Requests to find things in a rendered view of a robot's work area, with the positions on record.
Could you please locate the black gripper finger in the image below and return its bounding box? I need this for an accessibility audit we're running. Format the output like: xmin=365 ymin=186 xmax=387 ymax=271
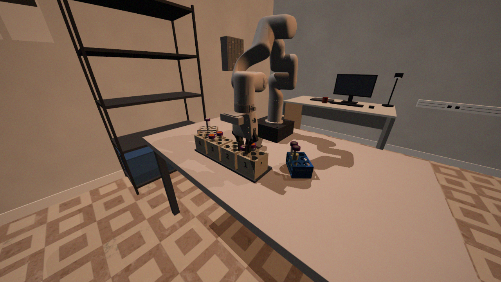
xmin=232 ymin=131 xmax=244 ymax=151
xmin=245 ymin=128 xmax=259 ymax=154

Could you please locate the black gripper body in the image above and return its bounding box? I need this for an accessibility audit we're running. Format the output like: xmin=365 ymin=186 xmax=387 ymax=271
xmin=232 ymin=111 xmax=258 ymax=139

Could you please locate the blue tube rack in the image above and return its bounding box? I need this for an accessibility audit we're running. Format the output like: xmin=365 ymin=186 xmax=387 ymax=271
xmin=286 ymin=152 xmax=314 ymax=179

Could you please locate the beige bucket adapter with holes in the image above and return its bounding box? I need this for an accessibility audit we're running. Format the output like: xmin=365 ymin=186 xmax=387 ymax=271
xmin=220 ymin=141 xmax=241 ymax=170
xmin=194 ymin=131 xmax=217 ymax=154
xmin=206 ymin=136 xmax=233 ymax=162
xmin=237 ymin=149 xmax=269 ymax=180

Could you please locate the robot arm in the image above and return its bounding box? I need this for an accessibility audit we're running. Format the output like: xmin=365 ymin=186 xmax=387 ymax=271
xmin=220 ymin=14 xmax=298 ymax=126

